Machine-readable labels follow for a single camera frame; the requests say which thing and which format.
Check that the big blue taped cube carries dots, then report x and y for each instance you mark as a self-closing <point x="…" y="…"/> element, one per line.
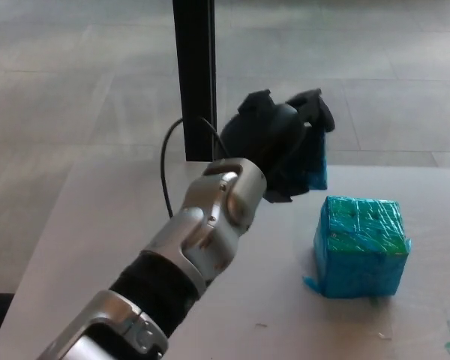
<point x="360" y="255"/>

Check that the black vertical post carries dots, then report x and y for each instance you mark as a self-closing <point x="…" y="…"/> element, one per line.
<point x="197" y="75"/>

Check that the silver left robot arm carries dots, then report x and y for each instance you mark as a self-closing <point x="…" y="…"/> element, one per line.
<point x="165" y="262"/>

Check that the small blue taped cube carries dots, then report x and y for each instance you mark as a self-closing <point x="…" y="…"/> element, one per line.
<point x="320" y="170"/>

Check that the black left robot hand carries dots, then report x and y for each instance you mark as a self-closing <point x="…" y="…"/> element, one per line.
<point x="270" y="146"/>

